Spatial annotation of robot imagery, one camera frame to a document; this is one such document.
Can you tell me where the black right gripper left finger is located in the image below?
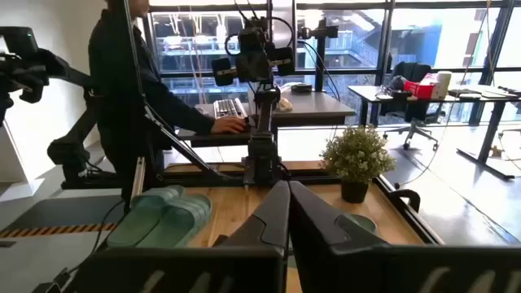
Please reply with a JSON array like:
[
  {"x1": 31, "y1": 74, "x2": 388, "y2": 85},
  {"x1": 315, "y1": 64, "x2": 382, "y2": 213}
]
[{"x1": 219, "y1": 181, "x2": 291, "y2": 250}]

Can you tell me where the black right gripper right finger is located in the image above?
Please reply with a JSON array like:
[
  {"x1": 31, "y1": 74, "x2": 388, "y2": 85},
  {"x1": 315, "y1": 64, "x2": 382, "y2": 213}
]
[{"x1": 289, "y1": 181, "x2": 390, "y2": 293}]

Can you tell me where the green rubber slide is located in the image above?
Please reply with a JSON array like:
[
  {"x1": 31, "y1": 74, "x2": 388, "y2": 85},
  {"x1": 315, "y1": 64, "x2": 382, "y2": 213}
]
[
  {"x1": 348, "y1": 212, "x2": 379, "y2": 236},
  {"x1": 106, "y1": 185, "x2": 186, "y2": 248},
  {"x1": 136, "y1": 194, "x2": 214, "y2": 249}
]

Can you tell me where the black computer keyboard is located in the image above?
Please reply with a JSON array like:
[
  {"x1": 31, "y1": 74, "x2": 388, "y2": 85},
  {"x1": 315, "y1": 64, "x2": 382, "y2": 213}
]
[{"x1": 212, "y1": 97, "x2": 248, "y2": 121}]

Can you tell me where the person's hand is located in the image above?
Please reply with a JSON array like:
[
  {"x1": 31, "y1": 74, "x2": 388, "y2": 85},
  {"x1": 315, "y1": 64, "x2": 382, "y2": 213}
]
[{"x1": 210, "y1": 116, "x2": 248, "y2": 135}]

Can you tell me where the potted plant black pot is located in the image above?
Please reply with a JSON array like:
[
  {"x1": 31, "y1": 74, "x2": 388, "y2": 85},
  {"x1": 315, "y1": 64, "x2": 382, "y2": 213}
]
[{"x1": 319, "y1": 124, "x2": 398, "y2": 204}]

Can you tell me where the dark gray office desk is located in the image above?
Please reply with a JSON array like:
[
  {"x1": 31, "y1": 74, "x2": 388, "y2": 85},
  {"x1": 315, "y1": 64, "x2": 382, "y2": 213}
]
[{"x1": 177, "y1": 101, "x2": 256, "y2": 148}]

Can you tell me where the person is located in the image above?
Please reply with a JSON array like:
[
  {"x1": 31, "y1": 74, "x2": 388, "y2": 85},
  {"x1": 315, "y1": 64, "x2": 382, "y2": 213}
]
[{"x1": 87, "y1": 0, "x2": 250, "y2": 212}]

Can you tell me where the black office chair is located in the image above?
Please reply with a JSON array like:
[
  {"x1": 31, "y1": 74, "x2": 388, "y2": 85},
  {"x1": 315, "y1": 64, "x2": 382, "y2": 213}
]
[{"x1": 381, "y1": 60, "x2": 445, "y2": 152}]

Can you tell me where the red box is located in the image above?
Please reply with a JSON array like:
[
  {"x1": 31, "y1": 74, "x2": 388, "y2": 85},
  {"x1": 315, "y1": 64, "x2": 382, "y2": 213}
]
[{"x1": 403, "y1": 80, "x2": 436, "y2": 101}]

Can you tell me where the white paper roll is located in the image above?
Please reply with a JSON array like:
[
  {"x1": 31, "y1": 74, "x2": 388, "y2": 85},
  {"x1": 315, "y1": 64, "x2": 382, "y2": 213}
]
[{"x1": 435, "y1": 71, "x2": 453, "y2": 100}]

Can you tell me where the desk with black legs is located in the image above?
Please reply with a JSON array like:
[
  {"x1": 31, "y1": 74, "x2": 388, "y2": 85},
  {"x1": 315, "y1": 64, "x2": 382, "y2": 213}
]
[{"x1": 348, "y1": 84, "x2": 521, "y2": 181}]

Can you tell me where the black aluminium rig frame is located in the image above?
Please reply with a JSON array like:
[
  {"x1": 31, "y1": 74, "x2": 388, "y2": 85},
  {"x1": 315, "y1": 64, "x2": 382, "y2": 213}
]
[{"x1": 121, "y1": 0, "x2": 444, "y2": 249}]

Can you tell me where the black frame clamp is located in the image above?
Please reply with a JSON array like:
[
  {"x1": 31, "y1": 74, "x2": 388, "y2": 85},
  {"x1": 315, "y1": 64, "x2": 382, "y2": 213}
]
[{"x1": 388, "y1": 189, "x2": 422, "y2": 213}]

